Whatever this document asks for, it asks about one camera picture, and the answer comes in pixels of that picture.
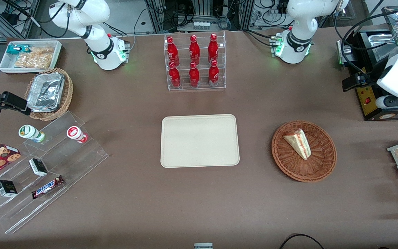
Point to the green lid yogurt cup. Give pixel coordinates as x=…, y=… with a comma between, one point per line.
x=29, y=132

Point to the teal snack packet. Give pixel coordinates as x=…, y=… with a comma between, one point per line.
x=17, y=49

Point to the clear acrylic stepped shelf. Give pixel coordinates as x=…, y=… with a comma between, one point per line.
x=64, y=162

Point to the red cola bottle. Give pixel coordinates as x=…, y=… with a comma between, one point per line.
x=194, y=76
x=173, y=52
x=214, y=74
x=194, y=50
x=174, y=76
x=213, y=48

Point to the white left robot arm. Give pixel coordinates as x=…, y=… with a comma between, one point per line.
x=299, y=20

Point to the red lid yogurt cup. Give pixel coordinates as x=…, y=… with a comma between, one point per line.
x=74, y=133

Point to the clear acrylic bottle rack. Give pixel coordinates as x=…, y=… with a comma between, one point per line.
x=195, y=88

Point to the small black carton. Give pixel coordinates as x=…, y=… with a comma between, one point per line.
x=38, y=167
x=6, y=188

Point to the light tan wicker basket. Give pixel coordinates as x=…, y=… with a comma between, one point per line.
x=66, y=98

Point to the Snickers chocolate bar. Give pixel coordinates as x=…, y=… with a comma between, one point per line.
x=47, y=187

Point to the stack of foil containers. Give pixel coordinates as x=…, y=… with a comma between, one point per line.
x=45, y=91

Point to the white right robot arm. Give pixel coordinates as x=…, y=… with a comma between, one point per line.
x=81, y=14

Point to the white rectangular snack bin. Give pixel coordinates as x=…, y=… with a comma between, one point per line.
x=5, y=65

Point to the beige plastic serving tray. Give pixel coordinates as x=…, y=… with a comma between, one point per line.
x=199, y=141

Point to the small white grey device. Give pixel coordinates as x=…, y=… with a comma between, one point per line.
x=203, y=246

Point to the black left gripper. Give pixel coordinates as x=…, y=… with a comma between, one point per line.
x=370, y=76

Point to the triangle sandwich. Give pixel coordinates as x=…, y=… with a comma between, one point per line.
x=299, y=143

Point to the brown round wicker basket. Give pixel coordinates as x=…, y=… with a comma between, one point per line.
x=318, y=162

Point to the black countertop appliance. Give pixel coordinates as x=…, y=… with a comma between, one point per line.
x=371, y=103

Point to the clear bag of crackers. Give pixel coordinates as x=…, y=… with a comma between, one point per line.
x=36, y=58

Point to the aluminium frame rack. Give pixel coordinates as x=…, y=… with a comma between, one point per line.
x=202, y=10

